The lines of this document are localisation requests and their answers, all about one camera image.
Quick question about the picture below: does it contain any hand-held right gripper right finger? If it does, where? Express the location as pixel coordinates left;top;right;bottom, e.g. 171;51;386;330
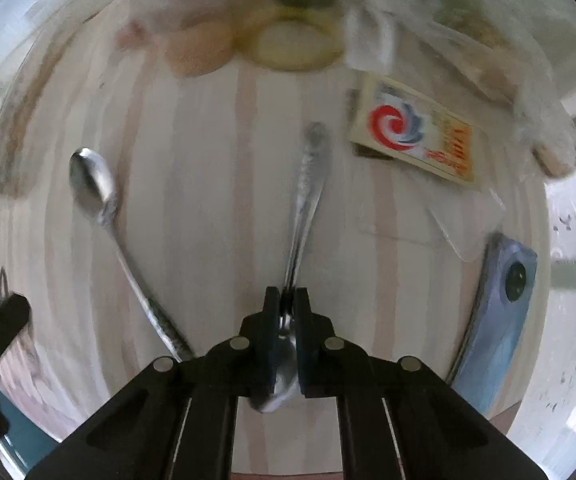
295;286;549;480

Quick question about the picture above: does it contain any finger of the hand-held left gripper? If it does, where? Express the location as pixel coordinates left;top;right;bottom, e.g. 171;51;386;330
0;292;31;361

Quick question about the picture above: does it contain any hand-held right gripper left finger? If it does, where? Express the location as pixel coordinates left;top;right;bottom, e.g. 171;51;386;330
25;286;281;480

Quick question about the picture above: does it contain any group of wooden chopsticks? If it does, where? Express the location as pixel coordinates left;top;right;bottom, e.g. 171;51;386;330
0;60;68;196

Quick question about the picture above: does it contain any steel spoon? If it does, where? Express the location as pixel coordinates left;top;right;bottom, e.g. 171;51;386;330
69;147;196;363
248;121;329;413

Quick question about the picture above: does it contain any blue kitchen cabinet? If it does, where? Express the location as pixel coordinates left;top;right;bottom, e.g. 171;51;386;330
0;385;63;471

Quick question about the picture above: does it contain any blue smartphone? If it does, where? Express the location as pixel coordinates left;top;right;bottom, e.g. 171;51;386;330
445;232;539;413

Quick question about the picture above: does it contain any small box with red swirl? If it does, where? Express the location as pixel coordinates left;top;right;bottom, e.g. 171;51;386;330
345;74;476;186

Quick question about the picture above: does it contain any tan egg-shaped item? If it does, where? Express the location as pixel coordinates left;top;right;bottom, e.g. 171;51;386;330
165;22;233;78

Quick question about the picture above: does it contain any clear crumpled plastic bag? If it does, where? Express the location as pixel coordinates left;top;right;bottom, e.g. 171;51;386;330
348;0;576;181

